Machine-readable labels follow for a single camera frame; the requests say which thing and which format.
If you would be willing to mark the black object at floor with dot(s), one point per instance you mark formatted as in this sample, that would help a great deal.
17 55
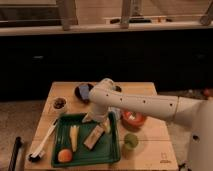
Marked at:
15 151

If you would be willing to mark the green cup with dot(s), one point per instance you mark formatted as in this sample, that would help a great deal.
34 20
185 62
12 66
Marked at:
130 141

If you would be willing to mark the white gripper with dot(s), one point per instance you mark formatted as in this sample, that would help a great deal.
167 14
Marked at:
96 113

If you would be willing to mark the blue sponge block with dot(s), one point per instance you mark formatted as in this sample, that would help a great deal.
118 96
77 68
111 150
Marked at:
84 91

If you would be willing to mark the orange round fruit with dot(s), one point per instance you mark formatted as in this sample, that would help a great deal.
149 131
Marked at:
65 155

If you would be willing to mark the green plastic tray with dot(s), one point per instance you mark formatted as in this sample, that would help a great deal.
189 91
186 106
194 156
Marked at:
106 149

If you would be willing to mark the white cup with dark contents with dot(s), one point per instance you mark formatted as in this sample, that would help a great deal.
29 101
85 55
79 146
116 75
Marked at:
59 105

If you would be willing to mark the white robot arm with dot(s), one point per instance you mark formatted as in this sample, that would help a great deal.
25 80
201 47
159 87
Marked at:
195 114

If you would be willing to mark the red orange bowl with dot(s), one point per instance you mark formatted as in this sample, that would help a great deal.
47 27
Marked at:
132 119

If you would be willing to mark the dark round plate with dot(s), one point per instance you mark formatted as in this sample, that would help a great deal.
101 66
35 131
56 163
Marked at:
77 94

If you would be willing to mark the yellow banana piece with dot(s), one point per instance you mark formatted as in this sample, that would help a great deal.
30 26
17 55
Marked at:
74 130

